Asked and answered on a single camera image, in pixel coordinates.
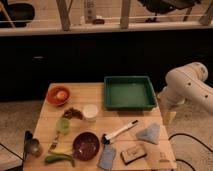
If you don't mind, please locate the green plastic tray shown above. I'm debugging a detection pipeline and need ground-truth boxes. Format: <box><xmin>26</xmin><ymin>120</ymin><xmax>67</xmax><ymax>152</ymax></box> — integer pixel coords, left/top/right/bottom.
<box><xmin>104</xmin><ymin>76</ymin><xmax>157</xmax><ymax>111</ymax></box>

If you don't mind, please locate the white paper cup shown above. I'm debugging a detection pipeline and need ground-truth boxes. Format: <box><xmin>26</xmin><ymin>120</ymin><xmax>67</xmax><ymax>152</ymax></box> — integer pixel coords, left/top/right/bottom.
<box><xmin>83</xmin><ymin>104</ymin><xmax>98</xmax><ymax>121</ymax></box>

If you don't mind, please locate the orange bowl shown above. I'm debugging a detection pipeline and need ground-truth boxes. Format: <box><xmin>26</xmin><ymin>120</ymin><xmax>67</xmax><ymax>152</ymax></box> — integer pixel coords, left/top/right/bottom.
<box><xmin>46</xmin><ymin>86</ymin><xmax>70</xmax><ymax>106</ymax></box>

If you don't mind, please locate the white handled brush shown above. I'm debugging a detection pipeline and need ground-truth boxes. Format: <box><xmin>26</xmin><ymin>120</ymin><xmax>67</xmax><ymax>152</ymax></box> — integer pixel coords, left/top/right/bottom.
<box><xmin>101</xmin><ymin>120</ymin><xmax>138</xmax><ymax>144</ymax></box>

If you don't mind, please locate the black chair left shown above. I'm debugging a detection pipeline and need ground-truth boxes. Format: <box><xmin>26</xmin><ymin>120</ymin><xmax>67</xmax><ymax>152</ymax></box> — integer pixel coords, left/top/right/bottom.
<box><xmin>0</xmin><ymin>0</ymin><xmax>35</xmax><ymax>28</ymax></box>

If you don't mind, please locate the brown dried food pile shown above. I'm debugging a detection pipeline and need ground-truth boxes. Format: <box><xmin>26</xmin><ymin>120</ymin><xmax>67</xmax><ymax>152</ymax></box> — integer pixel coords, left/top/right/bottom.
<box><xmin>63</xmin><ymin>108</ymin><xmax>83</xmax><ymax>119</ymax></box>

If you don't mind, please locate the brown sponge block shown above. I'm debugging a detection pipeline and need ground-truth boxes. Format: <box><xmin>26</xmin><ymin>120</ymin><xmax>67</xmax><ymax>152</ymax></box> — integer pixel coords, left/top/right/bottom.
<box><xmin>120</xmin><ymin>145</ymin><xmax>147</xmax><ymax>165</ymax></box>

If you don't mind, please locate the dark red bowl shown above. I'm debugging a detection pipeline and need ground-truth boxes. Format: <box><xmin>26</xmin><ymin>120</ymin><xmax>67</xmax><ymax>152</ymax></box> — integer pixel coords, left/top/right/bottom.
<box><xmin>72</xmin><ymin>132</ymin><xmax>100</xmax><ymax>161</ymax></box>

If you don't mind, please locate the black office chair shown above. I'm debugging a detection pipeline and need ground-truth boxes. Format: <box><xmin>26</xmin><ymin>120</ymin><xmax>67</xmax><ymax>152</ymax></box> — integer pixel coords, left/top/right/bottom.
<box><xmin>137</xmin><ymin>0</ymin><xmax>201</xmax><ymax>23</ymax></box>

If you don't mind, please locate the black cable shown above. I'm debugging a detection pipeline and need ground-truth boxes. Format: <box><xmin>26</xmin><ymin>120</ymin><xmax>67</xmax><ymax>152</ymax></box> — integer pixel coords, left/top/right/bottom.
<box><xmin>167</xmin><ymin>132</ymin><xmax>213</xmax><ymax>171</ymax></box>

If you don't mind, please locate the green cucumber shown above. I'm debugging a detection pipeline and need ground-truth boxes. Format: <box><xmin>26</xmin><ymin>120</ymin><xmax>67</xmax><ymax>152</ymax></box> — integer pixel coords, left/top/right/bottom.
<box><xmin>44</xmin><ymin>155</ymin><xmax>75</xmax><ymax>166</ymax></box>

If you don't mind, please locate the metal ladle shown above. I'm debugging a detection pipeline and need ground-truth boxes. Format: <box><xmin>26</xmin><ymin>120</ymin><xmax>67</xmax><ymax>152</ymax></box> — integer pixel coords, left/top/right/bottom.
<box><xmin>23</xmin><ymin>131</ymin><xmax>42</xmax><ymax>159</ymax></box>

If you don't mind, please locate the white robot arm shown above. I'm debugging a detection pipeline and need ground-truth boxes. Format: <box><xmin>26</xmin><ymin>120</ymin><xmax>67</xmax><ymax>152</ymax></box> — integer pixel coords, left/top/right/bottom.
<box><xmin>157</xmin><ymin>62</ymin><xmax>213</xmax><ymax>126</ymax></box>

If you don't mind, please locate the light blue towel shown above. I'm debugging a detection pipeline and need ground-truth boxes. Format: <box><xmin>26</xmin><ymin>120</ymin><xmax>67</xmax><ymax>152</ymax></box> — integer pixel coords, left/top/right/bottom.
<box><xmin>136</xmin><ymin>123</ymin><xmax>160</xmax><ymax>145</ymax></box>

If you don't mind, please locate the orange egg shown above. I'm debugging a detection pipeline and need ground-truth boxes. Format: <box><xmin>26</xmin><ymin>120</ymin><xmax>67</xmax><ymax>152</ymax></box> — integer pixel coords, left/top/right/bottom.
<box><xmin>56</xmin><ymin>91</ymin><xmax>66</xmax><ymax>100</ymax></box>

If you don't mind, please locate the yellow banana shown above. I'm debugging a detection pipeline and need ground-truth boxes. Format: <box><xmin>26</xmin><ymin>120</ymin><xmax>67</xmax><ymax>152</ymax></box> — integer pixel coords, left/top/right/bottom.
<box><xmin>49</xmin><ymin>148</ymin><xmax>72</xmax><ymax>155</ymax></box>

